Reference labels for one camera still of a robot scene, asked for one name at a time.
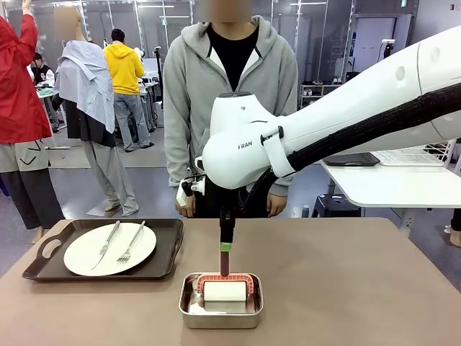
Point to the black stool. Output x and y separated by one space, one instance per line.
335 205

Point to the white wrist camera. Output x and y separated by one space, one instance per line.
199 187

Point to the person's left hand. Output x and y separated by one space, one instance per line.
277 205

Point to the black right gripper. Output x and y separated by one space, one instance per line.
225 198

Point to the person's left forearm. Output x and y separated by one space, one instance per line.
281 185

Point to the person's right forearm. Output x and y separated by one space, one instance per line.
178 155

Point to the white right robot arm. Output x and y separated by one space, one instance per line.
360 104

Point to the dark brown serving tray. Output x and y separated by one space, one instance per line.
165 252

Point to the bystander's leg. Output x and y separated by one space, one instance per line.
454 227

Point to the shoe shelf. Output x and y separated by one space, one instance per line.
317 90

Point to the mannequin in striped blue shirt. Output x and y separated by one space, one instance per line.
86 83

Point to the person in yellow hoodie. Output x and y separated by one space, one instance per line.
122 65

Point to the person's right hand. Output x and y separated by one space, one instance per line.
187 212

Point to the silver table knife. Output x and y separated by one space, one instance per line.
108 239

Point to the black tray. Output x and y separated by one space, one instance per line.
351 159

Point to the mannequin in red jacket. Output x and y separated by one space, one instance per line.
21 101

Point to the white side table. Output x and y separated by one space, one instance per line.
396 184

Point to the seated person in varsity jacket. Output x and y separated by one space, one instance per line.
45 74

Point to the pink lint roller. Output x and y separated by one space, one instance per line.
223 292

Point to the white mannequin base plate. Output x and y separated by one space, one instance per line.
99 210

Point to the white round plate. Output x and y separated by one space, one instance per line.
83 256

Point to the person in grey hoodie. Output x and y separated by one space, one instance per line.
187 72

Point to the rectangular steel container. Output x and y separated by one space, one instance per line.
219 320

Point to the silver fork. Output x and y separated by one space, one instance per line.
131 243

